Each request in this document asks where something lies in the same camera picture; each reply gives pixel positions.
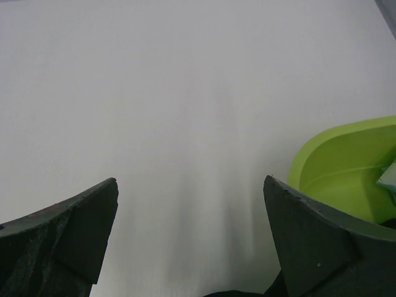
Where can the light blue t shirt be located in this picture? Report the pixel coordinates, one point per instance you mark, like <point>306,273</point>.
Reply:
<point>388,177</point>

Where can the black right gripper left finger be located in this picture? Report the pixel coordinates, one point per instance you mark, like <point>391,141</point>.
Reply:
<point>59,250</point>

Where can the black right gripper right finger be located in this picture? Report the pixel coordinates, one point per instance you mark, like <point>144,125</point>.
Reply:
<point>325,252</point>

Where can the green plastic bin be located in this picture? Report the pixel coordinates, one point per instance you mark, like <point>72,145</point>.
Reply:
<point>340,168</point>

